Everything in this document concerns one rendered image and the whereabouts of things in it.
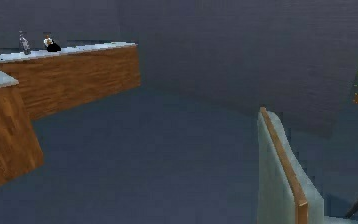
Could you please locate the wooden counter with pale top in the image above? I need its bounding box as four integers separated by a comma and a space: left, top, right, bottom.
0, 41, 142, 192

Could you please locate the pale chair with wooden trim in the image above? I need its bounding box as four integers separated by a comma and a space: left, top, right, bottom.
256, 106, 358, 224

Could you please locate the black and white small object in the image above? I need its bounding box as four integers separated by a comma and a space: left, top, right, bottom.
42, 34, 62, 53

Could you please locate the clear glass bottle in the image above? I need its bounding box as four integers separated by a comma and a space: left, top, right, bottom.
18, 30, 32, 56

